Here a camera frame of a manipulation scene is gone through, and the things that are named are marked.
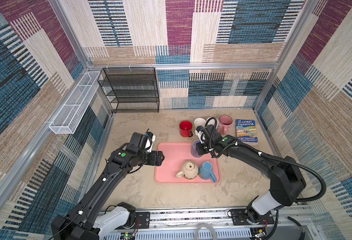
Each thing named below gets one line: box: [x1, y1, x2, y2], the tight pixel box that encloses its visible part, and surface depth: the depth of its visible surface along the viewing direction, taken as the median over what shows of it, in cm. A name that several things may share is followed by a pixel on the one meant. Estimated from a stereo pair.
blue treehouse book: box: [236, 119, 258, 143], surface depth 107 cm
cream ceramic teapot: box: [175, 160, 199, 180], surface depth 83 cm
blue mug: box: [198, 161, 217, 183], surface depth 83 cm
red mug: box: [179, 120, 193, 138], surface depth 104 cm
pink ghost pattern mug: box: [218, 114, 233, 135], surface depth 101 cm
